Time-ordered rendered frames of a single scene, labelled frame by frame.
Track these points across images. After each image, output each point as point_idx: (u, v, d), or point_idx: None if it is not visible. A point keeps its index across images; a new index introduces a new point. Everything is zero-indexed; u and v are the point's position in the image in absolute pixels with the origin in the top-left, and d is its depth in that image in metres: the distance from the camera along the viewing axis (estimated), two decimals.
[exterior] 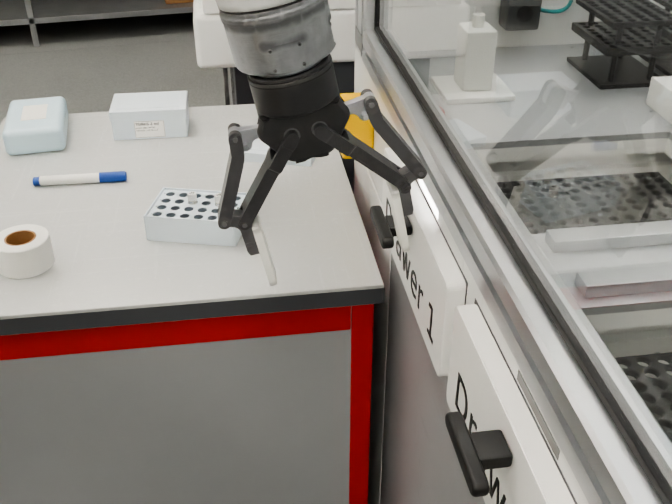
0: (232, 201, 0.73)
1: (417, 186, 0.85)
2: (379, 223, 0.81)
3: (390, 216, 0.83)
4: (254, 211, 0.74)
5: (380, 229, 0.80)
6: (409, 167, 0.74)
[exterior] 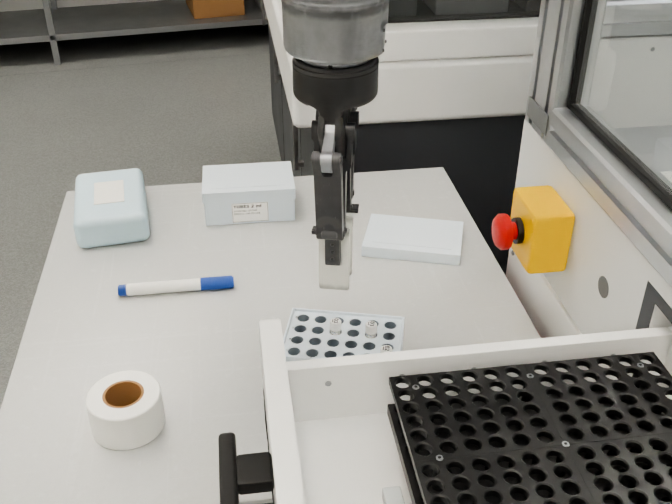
0: (343, 210, 0.72)
1: (290, 403, 0.56)
2: (222, 475, 0.53)
3: (243, 458, 0.54)
4: (345, 213, 0.75)
5: (221, 488, 0.52)
6: (352, 182, 0.79)
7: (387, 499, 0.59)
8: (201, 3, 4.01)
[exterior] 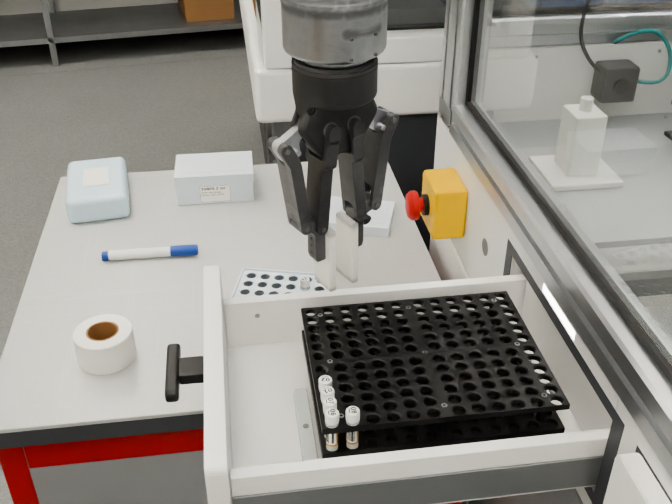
0: (306, 206, 0.73)
1: (220, 321, 0.76)
2: (167, 370, 0.73)
3: (184, 360, 0.74)
4: (326, 213, 0.74)
5: (166, 378, 0.72)
6: (374, 193, 0.77)
7: (295, 396, 0.79)
8: (193, 7, 4.21)
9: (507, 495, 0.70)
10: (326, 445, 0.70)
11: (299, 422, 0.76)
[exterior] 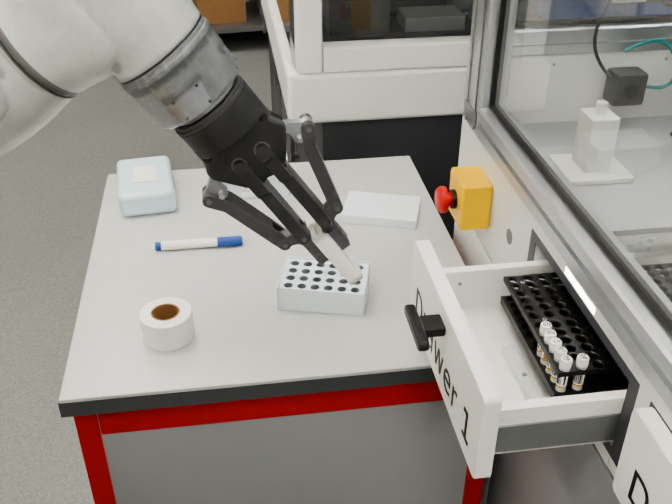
0: (267, 229, 0.75)
1: (449, 285, 0.89)
2: (414, 325, 0.85)
3: (424, 317, 0.87)
4: (295, 226, 0.76)
5: (415, 331, 0.84)
6: (328, 199, 0.75)
7: (507, 351, 0.92)
8: (206, 10, 4.31)
9: None
10: (555, 387, 0.83)
11: (517, 371, 0.89)
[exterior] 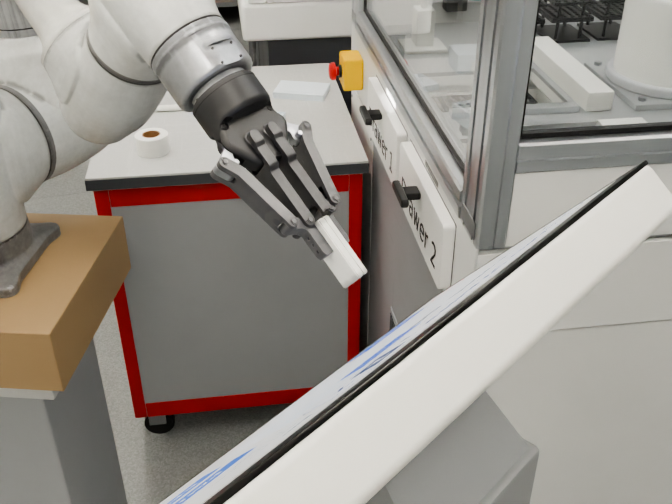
0: (276, 201, 0.77)
1: (385, 94, 1.52)
2: (364, 113, 1.49)
3: (370, 110, 1.50)
4: (301, 205, 0.78)
5: (364, 115, 1.48)
6: (327, 188, 0.81)
7: None
8: None
9: None
10: None
11: None
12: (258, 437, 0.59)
